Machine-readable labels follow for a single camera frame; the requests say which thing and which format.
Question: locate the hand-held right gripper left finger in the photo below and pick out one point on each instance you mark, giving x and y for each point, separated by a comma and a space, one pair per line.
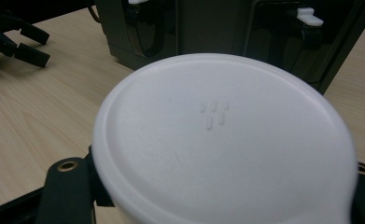
68, 193

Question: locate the black corner rack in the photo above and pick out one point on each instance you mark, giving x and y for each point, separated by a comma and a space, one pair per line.
220, 28

